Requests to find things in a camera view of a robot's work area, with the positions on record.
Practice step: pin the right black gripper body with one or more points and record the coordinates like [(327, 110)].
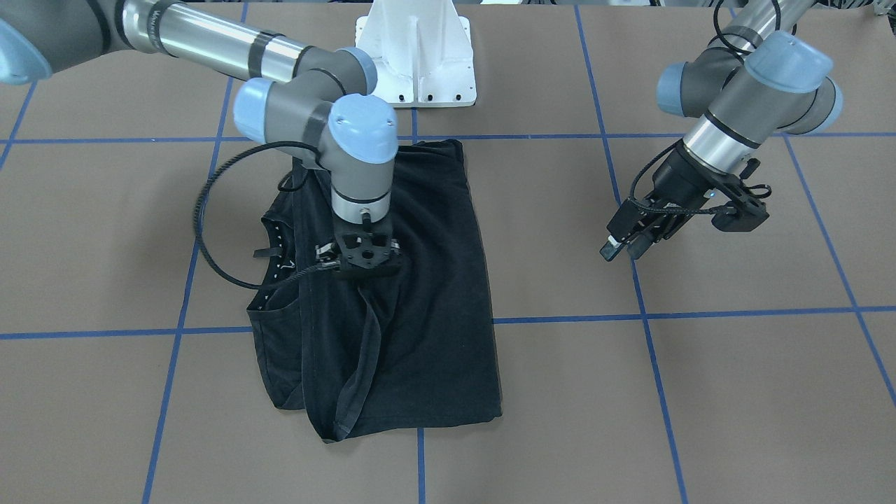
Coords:
[(395, 246)]

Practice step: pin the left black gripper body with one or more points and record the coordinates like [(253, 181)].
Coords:
[(677, 173)]

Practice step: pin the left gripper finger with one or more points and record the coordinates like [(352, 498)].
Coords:
[(645, 234), (619, 228)]

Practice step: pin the black graphic t-shirt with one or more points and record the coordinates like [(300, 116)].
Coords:
[(412, 350)]

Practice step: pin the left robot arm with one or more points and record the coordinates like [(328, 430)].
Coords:
[(755, 78)]

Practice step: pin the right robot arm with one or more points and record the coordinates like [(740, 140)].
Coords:
[(316, 105)]

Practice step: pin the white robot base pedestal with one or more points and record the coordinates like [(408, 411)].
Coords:
[(423, 52)]

